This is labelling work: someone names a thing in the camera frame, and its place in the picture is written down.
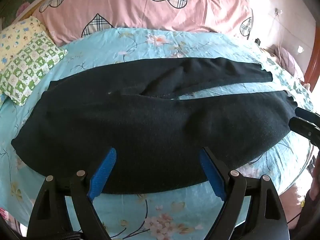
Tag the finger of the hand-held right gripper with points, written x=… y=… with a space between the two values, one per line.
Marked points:
x=303 y=128
x=306 y=115

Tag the dark clothing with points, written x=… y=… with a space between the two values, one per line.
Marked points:
x=313 y=200

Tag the yellow print pillow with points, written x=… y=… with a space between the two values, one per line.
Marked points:
x=17 y=35

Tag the green checkered pillow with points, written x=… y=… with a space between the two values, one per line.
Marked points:
x=27 y=67

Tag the pink cloth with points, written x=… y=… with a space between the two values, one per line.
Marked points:
x=293 y=202

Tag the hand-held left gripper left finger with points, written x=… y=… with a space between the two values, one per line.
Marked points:
x=105 y=170

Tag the black charger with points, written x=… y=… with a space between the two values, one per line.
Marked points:
x=257 y=41

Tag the pink heart-pattern pillow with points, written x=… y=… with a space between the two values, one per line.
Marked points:
x=140 y=12

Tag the white curved headboard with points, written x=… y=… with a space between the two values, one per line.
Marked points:
x=37 y=3

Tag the wooden door frame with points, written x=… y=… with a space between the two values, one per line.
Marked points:
x=315 y=62

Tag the blue floral bedsheet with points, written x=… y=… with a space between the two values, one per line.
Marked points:
x=162 y=210

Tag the black pants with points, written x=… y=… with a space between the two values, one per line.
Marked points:
x=137 y=130

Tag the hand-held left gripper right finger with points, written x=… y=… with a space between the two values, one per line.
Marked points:
x=211 y=172

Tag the white plug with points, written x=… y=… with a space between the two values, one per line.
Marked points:
x=300 y=49

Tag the pale purple pillow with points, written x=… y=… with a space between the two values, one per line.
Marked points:
x=287 y=57

